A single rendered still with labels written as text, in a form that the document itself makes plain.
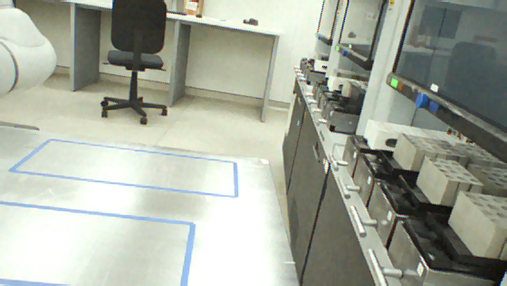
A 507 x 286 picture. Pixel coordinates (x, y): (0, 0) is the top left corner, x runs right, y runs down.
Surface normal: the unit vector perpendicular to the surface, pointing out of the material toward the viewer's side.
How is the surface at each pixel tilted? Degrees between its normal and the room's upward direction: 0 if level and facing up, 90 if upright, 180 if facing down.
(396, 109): 90
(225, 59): 90
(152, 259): 0
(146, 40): 98
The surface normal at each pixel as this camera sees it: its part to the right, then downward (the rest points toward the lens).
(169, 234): 0.16, -0.93
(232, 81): -0.04, 0.33
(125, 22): 0.28, 0.49
